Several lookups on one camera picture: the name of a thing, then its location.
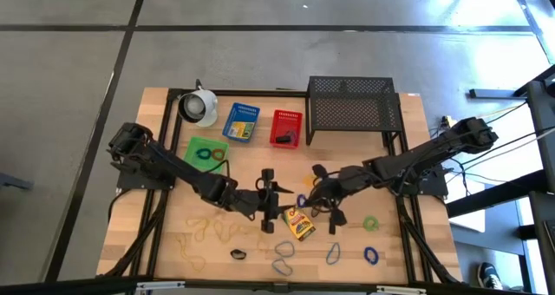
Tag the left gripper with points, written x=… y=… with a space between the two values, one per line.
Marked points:
x=264 y=201

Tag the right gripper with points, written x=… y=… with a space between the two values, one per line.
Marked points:
x=351 y=180

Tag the blue coil band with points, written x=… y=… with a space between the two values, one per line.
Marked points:
x=301 y=201
x=197 y=153
x=365 y=252

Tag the yellow green crayon box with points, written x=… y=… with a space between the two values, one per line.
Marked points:
x=239 y=130
x=299 y=223

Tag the yellow rubber band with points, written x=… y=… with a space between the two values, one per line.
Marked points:
x=256 y=238
x=225 y=232
x=181 y=243
x=204 y=225

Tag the light blue rubber band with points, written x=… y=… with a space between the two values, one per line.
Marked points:
x=276 y=249
x=273 y=264
x=326 y=257

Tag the green coil band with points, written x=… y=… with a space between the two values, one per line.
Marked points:
x=364 y=224

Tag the red plastic basket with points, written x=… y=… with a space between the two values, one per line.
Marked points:
x=286 y=119

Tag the orange coil band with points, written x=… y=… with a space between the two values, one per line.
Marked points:
x=213 y=154

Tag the blue plastic basket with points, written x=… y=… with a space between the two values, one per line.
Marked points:
x=245 y=113

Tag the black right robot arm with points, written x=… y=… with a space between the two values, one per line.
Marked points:
x=425 y=154

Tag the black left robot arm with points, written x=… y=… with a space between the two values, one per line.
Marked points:
x=173 y=169

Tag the white desk lamp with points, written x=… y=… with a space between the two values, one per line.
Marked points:
x=208 y=113

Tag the black mesh shelf riser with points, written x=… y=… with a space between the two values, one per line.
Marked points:
x=353 y=108

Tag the green plastic basket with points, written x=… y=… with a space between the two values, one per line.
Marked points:
x=191 y=145

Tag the person's shoe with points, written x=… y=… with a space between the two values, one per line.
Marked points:
x=490 y=275

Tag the grey chair leg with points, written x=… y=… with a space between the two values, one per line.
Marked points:
x=13 y=181

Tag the silver frame bracket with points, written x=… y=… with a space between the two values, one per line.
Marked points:
x=401 y=289
x=160 y=285

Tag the black desk frame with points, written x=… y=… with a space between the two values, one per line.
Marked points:
x=537 y=126

